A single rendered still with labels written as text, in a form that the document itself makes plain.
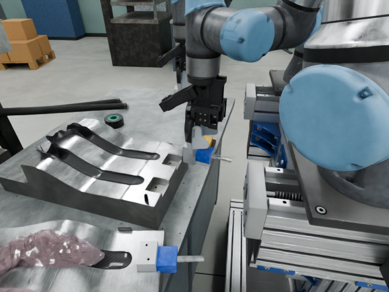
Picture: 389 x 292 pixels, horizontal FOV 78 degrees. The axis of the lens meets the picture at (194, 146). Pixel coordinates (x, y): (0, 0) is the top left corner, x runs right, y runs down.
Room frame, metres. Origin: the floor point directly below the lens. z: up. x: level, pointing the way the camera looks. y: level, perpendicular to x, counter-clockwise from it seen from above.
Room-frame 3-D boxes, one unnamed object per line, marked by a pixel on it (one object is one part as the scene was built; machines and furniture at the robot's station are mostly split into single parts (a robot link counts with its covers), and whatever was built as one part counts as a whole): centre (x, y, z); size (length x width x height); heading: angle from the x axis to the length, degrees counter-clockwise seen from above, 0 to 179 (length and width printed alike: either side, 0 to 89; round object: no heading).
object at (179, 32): (0.95, 0.04, 1.17); 0.08 x 0.08 x 0.05
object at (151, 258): (0.27, 0.05, 0.86); 0.13 x 0.05 x 0.05; 91
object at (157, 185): (0.45, 0.10, 0.87); 0.05 x 0.05 x 0.04; 74
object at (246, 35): (0.45, -0.09, 1.25); 0.11 x 0.11 x 0.08; 31
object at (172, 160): (0.55, 0.07, 0.87); 0.05 x 0.05 x 0.04; 74
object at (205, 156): (0.52, -0.04, 0.93); 0.13 x 0.05 x 0.05; 67
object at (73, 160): (0.56, 0.29, 0.92); 0.35 x 0.16 x 0.09; 74
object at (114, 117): (0.92, 0.35, 0.82); 0.08 x 0.08 x 0.04
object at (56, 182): (0.57, 0.30, 0.87); 0.50 x 0.26 x 0.14; 74
